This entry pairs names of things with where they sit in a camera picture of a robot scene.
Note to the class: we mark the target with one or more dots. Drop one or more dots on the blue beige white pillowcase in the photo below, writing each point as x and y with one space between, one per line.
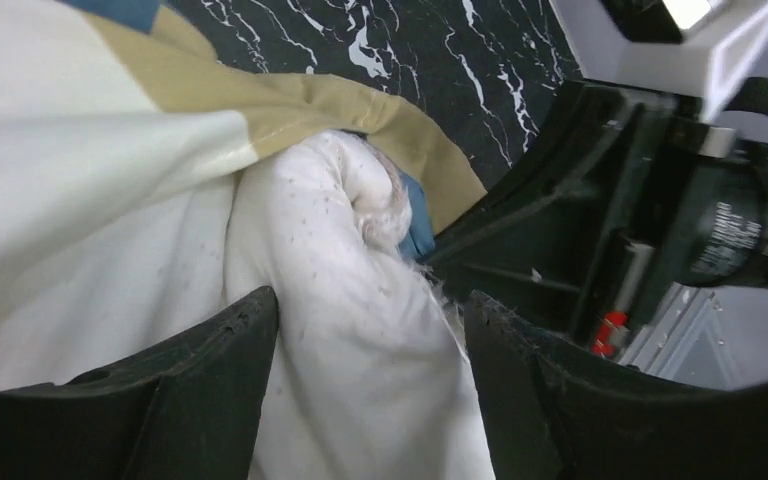
118 152

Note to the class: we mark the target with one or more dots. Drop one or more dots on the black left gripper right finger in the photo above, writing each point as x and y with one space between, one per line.
554 411

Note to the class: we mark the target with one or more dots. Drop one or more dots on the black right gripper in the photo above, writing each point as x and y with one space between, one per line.
626 191

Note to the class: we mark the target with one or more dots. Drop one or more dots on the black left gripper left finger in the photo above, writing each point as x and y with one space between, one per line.
186 408

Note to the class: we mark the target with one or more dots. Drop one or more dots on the white pillow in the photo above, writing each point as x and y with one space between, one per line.
368 380

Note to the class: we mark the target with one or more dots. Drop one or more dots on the aluminium table frame rail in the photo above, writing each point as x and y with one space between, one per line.
685 342

